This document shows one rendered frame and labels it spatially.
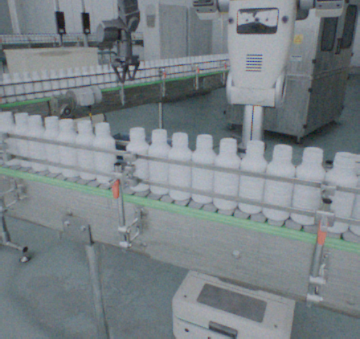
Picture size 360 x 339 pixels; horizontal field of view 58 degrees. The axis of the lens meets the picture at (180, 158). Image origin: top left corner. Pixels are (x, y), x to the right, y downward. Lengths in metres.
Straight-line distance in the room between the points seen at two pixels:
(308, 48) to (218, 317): 3.41
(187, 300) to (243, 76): 1.00
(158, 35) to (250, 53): 5.52
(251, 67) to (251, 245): 0.72
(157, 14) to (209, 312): 5.85
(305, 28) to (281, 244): 3.73
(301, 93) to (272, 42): 3.14
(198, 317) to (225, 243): 0.83
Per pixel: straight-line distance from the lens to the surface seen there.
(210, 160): 0.76
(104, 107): 2.57
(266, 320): 1.57
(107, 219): 0.94
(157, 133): 0.80
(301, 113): 4.42
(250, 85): 1.29
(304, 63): 4.33
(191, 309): 1.60
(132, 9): 1.23
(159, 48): 6.74
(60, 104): 2.25
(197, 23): 7.58
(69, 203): 1.01
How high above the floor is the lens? 1.39
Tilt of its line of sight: 21 degrees down
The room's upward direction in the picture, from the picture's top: straight up
